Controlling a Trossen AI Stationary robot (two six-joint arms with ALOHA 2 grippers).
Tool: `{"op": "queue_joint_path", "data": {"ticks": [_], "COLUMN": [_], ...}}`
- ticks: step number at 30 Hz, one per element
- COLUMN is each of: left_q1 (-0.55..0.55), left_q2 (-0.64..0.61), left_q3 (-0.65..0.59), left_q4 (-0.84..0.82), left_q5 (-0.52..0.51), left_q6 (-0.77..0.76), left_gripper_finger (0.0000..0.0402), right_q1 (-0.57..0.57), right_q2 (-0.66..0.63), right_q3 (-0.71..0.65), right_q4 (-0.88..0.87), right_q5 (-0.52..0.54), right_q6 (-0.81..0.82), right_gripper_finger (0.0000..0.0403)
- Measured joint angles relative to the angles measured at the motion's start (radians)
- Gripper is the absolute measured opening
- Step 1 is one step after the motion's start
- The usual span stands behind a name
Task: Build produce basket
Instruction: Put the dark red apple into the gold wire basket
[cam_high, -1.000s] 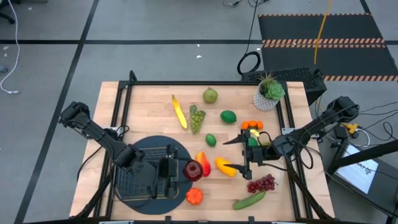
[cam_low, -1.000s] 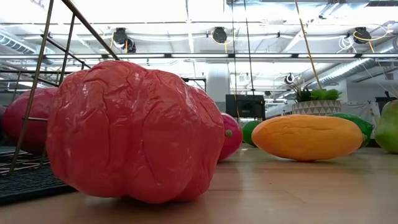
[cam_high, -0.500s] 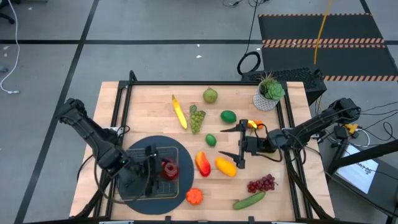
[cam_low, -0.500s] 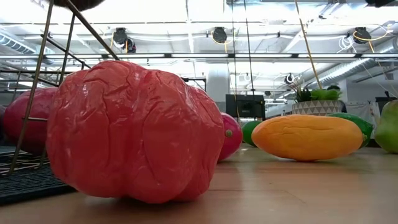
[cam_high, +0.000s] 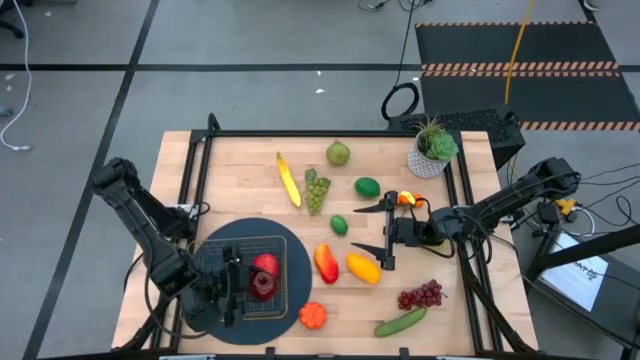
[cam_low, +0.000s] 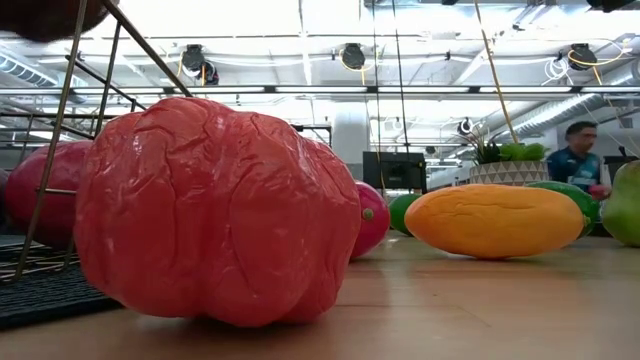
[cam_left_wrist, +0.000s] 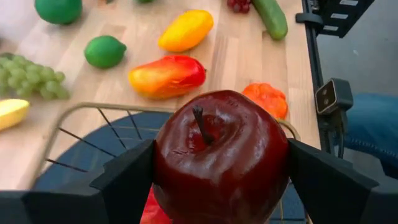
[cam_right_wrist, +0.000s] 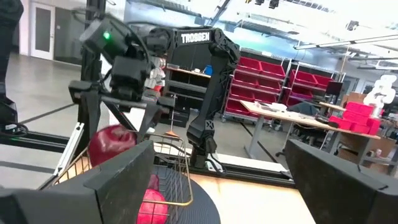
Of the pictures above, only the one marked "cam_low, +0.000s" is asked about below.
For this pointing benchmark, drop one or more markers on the black monitor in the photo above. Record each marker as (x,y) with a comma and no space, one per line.
(620,158)
(394,170)

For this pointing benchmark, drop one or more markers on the large green lime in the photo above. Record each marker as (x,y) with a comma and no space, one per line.
(575,192)
(400,212)

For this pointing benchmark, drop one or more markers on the yellow mango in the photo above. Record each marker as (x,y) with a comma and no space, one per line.
(495,220)

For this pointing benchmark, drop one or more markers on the succulent in white patterned pot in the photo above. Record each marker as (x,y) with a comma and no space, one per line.
(505,172)

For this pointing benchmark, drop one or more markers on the red pomegranate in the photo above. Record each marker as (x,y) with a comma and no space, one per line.
(50,195)

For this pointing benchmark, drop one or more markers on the round dark blue placemat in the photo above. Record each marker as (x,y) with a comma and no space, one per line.
(45,300)

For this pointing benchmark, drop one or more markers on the person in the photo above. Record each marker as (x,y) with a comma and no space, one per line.
(575,170)

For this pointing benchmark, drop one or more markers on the small orange pumpkin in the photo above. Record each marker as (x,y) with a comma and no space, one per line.
(215,215)

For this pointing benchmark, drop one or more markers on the silver ventilation duct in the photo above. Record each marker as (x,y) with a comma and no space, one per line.
(575,107)
(30,72)

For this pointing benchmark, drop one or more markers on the red orange pepper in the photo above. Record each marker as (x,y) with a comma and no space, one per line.
(372,225)

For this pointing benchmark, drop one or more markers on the green pear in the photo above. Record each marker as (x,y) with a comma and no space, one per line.
(625,210)

